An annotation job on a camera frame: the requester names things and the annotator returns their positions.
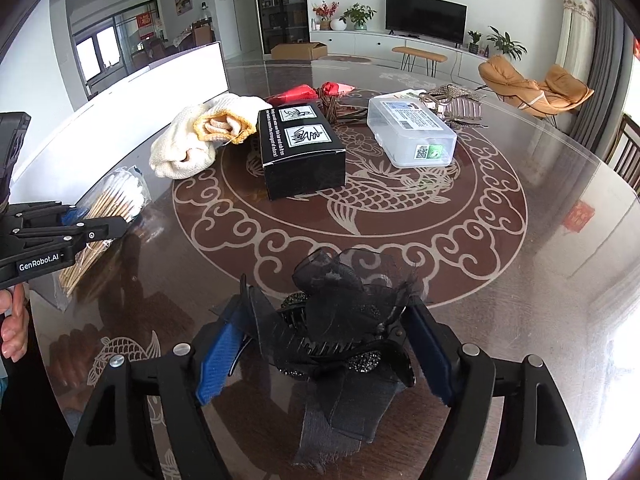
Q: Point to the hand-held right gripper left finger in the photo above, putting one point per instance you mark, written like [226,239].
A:
[220,360]

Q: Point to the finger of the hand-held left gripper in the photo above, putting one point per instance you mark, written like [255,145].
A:
[100,232]
[72,216]

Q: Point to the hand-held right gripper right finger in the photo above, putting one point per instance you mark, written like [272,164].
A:
[435,355]

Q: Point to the pack of cotton swabs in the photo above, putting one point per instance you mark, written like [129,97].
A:
[115,195]

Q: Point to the black bow hair clip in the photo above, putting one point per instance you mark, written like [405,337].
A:
[340,310]

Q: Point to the large white cardboard box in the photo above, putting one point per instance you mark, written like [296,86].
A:
[125,110]

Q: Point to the black cardboard box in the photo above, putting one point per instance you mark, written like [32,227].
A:
[305,170]

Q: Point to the clear plastic box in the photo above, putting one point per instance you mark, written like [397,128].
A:
[400,135]

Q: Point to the red pouch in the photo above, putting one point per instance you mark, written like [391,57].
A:
[295,92]

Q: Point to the person's left hand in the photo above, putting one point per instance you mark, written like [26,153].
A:
[12,330]

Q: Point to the sliding glass door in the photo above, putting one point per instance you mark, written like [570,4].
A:
[100,50]

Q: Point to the red door decoration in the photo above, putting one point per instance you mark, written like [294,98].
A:
[145,25]

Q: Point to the white door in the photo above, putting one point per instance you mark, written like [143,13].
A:
[241,10]

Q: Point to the brown cardboard box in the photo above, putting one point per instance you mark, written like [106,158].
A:
[297,51]

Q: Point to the wooden chair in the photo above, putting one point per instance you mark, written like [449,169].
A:
[625,150]

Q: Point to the orange lounge chair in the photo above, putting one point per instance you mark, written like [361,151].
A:
[510,80]

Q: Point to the dark glass display cabinet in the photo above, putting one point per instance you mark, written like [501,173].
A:
[280,5]

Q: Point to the wooden bench with hairpin legs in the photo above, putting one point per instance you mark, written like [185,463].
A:
[420,52]

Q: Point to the red flowers in vase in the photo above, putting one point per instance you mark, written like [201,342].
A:
[325,12]

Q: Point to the round white vase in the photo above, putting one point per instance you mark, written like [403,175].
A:
[338,25]

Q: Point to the small potted plant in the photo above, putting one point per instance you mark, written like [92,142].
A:
[474,39]

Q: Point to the large leafy potted plant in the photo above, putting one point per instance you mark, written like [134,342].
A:
[505,42]

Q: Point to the white television cabinet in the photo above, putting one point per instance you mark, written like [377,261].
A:
[360,42]

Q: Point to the grey curtain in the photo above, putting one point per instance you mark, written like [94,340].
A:
[612,75]

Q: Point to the green potted plant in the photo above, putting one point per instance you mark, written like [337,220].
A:
[359,14]

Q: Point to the black flat television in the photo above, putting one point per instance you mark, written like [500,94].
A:
[425,15]

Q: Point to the white sheer curtain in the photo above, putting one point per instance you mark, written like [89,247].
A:
[575,35]

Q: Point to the red wall hanging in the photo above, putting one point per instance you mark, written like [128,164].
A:
[636,47]

